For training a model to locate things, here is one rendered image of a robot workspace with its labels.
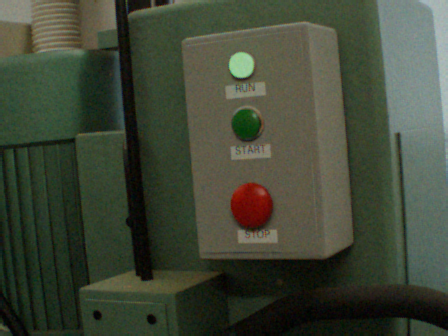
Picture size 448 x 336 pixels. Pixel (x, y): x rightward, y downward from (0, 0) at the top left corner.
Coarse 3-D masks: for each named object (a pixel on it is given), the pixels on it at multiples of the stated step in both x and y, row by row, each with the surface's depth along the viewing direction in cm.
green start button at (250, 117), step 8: (240, 112) 53; (248, 112) 52; (256, 112) 53; (232, 120) 53; (240, 120) 53; (248, 120) 52; (256, 120) 52; (232, 128) 54; (240, 128) 53; (248, 128) 53; (256, 128) 52; (240, 136) 53; (248, 136) 53; (256, 136) 53
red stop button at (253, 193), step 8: (248, 184) 53; (256, 184) 53; (240, 192) 53; (248, 192) 53; (256, 192) 52; (264, 192) 52; (232, 200) 53; (240, 200) 53; (248, 200) 52; (256, 200) 52; (264, 200) 52; (232, 208) 53; (240, 208) 53; (248, 208) 53; (256, 208) 52; (264, 208) 52; (240, 216) 53; (248, 216) 53; (256, 216) 52; (264, 216) 52; (248, 224) 53; (256, 224) 53
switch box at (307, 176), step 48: (192, 48) 55; (240, 48) 53; (288, 48) 51; (336, 48) 55; (192, 96) 55; (288, 96) 52; (336, 96) 55; (192, 144) 56; (240, 144) 54; (288, 144) 52; (336, 144) 54; (288, 192) 52; (336, 192) 54; (288, 240) 53; (336, 240) 53
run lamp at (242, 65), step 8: (232, 56) 53; (240, 56) 52; (248, 56) 52; (232, 64) 53; (240, 64) 52; (248, 64) 52; (256, 64) 52; (232, 72) 53; (240, 72) 52; (248, 72) 52
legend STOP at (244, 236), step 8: (240, 232) 54; (248, 232) 54; (256, 232) 54; (264, 232) 53; (272, 232) 53; (240, 240) 54; (248, 240) 54; (256, 240) 54; (264, 240) 53; (272, 240) 53
